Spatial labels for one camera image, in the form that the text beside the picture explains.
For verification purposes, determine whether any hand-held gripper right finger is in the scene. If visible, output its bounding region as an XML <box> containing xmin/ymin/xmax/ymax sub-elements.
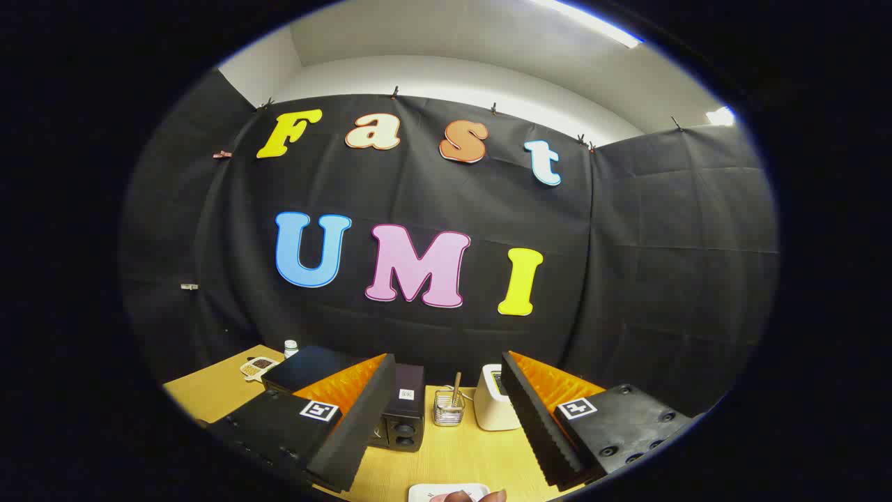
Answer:
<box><xmin>500</xmin><ymin>350</ymin><xmax>698</xmax><ymax>490</ymax></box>

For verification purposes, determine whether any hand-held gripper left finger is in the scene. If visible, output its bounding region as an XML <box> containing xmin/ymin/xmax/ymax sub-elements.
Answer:
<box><xmin>206</xmin><ymin>352</ymin><xmax>398</xmax><ymax>494</ymax></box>

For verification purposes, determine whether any black toaster oven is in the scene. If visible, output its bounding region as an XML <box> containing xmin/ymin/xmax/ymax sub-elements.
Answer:
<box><xmin>261</xmin><ymin>347</ymin><xmax>426</xmax><ymax>452</ymax></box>

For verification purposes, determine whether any white square plate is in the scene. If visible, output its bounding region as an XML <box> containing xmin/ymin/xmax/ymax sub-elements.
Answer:
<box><xmin>408</xmin><ymin>483</ymin><xmax>491</xmax><ymax>502</ymax></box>

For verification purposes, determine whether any white bread toaster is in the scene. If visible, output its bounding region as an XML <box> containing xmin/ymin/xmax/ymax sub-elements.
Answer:
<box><xmin>474</xmin><ymin>363</ymin><xmax>522</xmax><ymax>432</ymax></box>

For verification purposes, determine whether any wire mesh utensil holder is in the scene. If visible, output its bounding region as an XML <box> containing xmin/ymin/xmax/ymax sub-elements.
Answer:
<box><xmin>433</xmin><ymin>389</ymin><xmax>466</xmax><ymax>427</ymax></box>

